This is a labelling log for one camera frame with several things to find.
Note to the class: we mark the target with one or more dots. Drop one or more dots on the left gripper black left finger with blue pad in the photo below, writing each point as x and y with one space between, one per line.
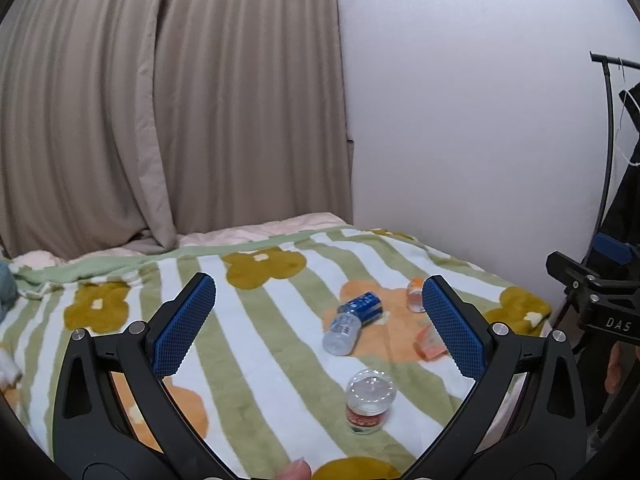
114 417

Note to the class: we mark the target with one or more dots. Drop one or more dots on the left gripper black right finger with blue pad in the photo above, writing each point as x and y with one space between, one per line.
545 438

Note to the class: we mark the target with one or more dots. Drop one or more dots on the clear cup red label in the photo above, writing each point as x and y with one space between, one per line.
370 395

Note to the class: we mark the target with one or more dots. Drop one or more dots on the orange plastic cup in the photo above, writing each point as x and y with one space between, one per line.
428 344

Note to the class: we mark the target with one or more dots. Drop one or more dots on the small clear orange cup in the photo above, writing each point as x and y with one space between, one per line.
414 295

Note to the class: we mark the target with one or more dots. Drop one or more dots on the clear cup blue label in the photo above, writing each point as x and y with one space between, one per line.
342 335

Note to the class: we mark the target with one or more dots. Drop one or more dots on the person's hand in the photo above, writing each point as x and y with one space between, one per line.
297 470

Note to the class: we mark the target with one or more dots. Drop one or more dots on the black hanging garment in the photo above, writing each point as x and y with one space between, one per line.
621 225

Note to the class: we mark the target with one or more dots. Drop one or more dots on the white cloth item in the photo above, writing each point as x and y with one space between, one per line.
10 374

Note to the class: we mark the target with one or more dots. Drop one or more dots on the blue plush item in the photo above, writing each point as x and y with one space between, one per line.
8 290

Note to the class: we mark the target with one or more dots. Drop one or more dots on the blue drink can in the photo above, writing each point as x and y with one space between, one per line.
367 308

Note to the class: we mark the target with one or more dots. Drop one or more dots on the black clothes rack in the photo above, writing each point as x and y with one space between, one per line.
605 62

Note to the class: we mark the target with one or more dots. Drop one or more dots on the floral striped blanket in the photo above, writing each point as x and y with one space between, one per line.
257 384

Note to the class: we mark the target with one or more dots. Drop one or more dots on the pink bed sheet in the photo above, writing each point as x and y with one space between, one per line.
39 259

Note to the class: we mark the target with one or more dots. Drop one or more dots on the beige curtain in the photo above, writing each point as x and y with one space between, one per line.
130 123

